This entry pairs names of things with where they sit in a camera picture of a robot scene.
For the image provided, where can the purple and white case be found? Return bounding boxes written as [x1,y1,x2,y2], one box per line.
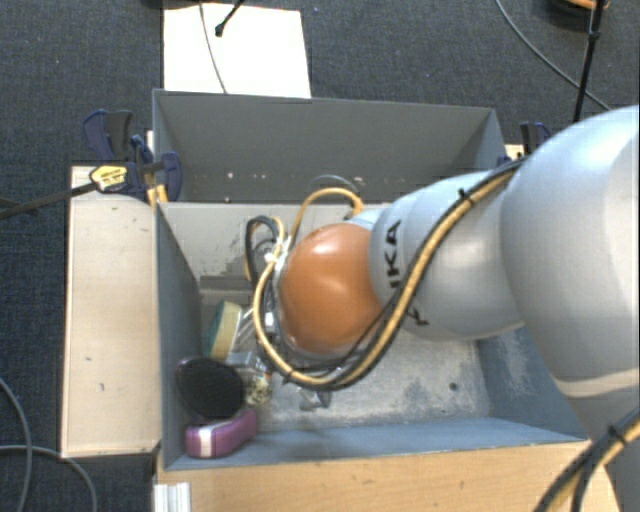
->
[183,406,259,459]

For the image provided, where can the grey metal bin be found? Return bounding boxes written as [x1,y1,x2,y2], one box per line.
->
[151,88,589,473]

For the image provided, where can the green and yellow sponge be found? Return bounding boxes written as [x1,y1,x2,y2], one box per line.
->
[203,299,245,362]

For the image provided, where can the black oval brush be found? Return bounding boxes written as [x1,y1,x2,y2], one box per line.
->
[174,355,247,421]

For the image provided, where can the pale wood board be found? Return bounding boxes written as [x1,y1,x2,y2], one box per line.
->
[60,164,164,459]

